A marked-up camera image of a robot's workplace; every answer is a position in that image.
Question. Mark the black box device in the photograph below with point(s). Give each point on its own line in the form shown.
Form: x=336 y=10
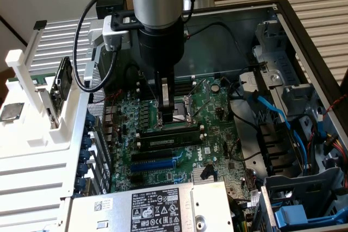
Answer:
x=114 y=3

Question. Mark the silver power supply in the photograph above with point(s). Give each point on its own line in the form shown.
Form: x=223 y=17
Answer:
x=114 y=215

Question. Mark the blue slot latch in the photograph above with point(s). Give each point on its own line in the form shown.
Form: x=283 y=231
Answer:
x=90 y=120
x=81 y=184
x=84 y=155
x=86 y=142
x=83 y=170

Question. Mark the green motherboard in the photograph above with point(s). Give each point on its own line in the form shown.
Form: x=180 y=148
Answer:
x=217 y=139

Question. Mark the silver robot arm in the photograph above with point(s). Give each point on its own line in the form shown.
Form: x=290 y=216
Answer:
x=155 y=1

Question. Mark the black camera bracket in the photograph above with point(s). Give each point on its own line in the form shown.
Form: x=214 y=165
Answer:
x=119 y=21

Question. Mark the silver cpu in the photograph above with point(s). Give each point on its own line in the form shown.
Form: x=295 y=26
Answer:
x=12 y=111

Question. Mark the round coin battery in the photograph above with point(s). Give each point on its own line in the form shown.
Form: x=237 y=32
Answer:
x=215 y=88

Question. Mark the green ram stick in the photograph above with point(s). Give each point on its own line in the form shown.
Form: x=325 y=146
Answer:
x=159 y=143
x=35 y=81

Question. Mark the long black expansion slot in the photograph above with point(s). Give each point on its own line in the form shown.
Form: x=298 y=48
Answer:
x=152 y=156

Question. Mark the thin metal locking lever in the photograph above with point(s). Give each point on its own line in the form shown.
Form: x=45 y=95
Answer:
x=149 y=88

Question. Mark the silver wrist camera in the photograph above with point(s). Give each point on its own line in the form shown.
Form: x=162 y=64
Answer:
x=112 y=37

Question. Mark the white parts rack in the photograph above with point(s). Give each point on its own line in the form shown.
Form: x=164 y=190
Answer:
x=35 y=134

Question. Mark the grey metal disk bay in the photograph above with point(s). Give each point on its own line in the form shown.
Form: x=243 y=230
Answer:
x=272 y=52

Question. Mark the short black expansion slot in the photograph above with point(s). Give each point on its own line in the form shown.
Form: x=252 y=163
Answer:
x=136 y=179

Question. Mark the silver chipset heatsink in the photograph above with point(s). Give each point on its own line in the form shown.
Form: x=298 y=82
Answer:
x=197 y=173

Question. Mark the cpu socket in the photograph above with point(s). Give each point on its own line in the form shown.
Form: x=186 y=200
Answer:
x=179 y=109

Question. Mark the open pc case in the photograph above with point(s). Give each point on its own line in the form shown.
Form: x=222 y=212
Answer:
x=231 y=39

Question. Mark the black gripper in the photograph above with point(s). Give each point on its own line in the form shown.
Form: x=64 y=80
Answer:
x=160 y=47

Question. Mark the black plastic end cap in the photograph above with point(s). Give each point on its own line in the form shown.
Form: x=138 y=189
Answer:
x=40 y=24

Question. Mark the green graphics card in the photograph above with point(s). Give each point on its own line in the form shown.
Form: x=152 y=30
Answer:
x=63 y=80

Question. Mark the blue disk caddy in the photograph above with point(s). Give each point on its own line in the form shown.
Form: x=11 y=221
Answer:
x=291 y=217

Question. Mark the blue expansion slot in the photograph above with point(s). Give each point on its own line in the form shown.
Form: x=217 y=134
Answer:
x=152 y=166

